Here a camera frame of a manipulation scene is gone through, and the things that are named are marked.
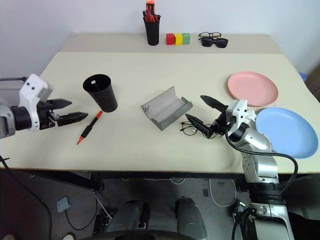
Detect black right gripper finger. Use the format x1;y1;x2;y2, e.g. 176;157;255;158
185;113;214;139
200;94;229;113

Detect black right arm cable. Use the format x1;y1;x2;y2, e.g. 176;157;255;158
224;126;299;195

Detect grey-blue box on floor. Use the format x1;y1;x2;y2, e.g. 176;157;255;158
56;196;72;214

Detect tall black pen cup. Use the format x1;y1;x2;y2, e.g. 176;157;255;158
142;15;161;47

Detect thick black-framed clear glasses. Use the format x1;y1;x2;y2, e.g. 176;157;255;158
198;31;224;41

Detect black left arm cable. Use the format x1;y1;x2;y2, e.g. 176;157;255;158
0;76;28;83

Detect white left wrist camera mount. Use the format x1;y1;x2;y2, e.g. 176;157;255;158
19;73;54;132

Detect open grey glasses case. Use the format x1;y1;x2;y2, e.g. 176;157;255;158
140;86;194;132

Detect pink plate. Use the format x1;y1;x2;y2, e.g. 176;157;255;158
227;71;279;108

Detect thin black-framed glasses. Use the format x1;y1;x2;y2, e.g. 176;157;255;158
180;120;213;140

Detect blue plate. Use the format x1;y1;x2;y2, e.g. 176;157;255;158
255;107;319;160

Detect dark rounded robot leg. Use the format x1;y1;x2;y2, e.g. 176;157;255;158
174;196;209;240
109;199;151;234

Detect black sunglasses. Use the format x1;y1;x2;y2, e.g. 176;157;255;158
200;37;229;49

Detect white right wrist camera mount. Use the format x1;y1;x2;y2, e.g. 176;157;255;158
225;99;257;126

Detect white floor cable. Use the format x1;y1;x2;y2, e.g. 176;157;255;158
208;178;237;208

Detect black floor cable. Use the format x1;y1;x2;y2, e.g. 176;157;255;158
0;154;53;240

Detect black power strip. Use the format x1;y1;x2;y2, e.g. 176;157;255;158
92;213;114;236

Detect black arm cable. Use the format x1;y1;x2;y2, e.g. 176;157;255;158
224;126;299;195
0;76;28;83

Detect red and black marker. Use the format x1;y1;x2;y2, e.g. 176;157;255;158
76;110;104;146
142;9;154;23

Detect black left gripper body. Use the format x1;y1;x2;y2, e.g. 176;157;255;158
36;100;62;131

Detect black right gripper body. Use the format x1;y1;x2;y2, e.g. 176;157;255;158
209;109;237;140

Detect black table frame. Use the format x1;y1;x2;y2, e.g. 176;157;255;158
23;170;320;193

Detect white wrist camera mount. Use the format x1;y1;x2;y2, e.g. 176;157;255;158
19;73;54;132
225;99;257;126

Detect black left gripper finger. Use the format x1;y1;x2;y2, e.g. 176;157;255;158
56;111;89;127
47;98;73;110

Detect wide black plastic cup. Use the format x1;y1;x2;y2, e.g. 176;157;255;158
82;73;119;114

